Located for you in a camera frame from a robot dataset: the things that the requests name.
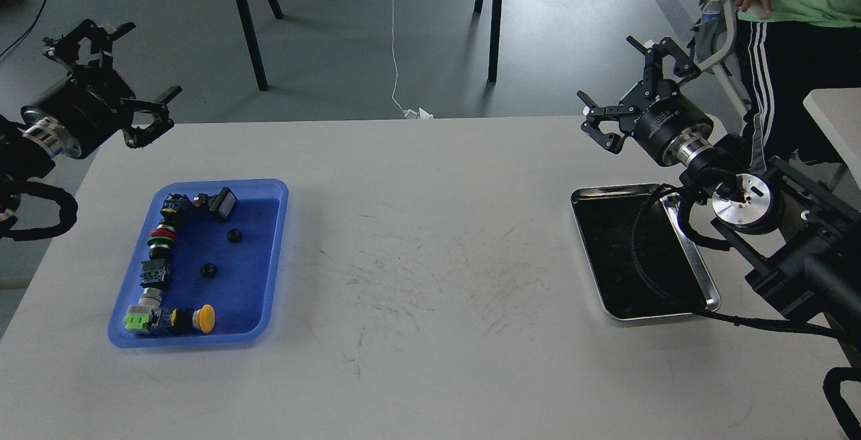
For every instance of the white office chair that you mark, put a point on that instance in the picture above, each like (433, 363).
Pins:
(712, 47)

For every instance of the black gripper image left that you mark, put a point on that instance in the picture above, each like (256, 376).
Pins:
(87, 102)

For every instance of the small black gear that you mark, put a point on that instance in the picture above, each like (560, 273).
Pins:
(234, 235)
(208, 270)

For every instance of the black square push button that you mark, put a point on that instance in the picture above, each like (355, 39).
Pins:
(219, 205)

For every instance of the red green ringed button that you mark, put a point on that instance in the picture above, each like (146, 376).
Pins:
(161, 242)

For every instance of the black table legs right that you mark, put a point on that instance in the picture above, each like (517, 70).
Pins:
(491, 16)

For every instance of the black table legs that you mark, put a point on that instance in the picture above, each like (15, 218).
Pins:
(251, 40)
(491, 16)

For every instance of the green white switch block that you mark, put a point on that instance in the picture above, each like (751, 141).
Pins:
(139, 317)

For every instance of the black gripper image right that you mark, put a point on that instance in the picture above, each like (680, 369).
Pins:
(669, 117)

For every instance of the yellow mushroom push button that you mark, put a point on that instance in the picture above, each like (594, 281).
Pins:
(183, 321)

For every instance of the blue plastic tray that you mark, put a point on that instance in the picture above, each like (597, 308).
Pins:
(242, 291)

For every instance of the black table legs left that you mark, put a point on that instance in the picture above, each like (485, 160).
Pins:
(251, 40)

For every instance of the black green contact block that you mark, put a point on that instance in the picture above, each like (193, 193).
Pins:
(156, 274)

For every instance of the person in green shirt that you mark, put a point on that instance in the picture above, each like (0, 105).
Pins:
(804, 45)

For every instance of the white side table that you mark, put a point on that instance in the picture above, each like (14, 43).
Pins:
(837, 113)

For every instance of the silver metal tray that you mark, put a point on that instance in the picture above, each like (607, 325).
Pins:
(643, 267)

